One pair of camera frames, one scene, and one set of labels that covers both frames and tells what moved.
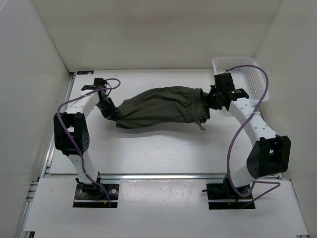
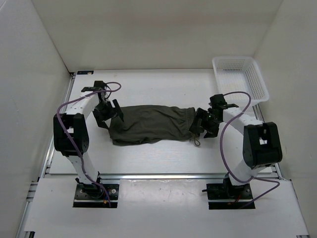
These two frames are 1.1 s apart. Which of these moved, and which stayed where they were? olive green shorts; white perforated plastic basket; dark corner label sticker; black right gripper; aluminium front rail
Moved: olive green shorts; black right gripper
Stayed: white perforated plastic basket; aluminium front rail; dark corner label sticker
